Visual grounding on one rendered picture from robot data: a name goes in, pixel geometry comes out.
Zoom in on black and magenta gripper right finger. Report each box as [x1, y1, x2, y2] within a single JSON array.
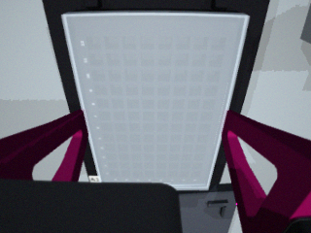
[[222, 110, 311, 233]]

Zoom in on grey bench mat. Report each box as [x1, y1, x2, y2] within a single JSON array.
[[0, 0, 311, 195]]

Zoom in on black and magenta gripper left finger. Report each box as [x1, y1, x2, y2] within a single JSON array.
[[0, 109, 88, 182]]

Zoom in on black rectangular plate nest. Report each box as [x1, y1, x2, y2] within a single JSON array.
[[42, 0, 270, 184]]

